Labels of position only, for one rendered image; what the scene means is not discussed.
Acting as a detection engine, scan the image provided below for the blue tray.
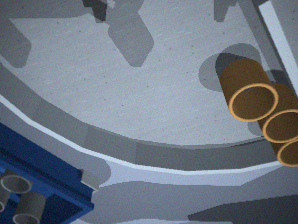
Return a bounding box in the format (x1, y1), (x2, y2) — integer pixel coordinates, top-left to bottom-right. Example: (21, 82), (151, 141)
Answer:
(0, 122), (93, 224)

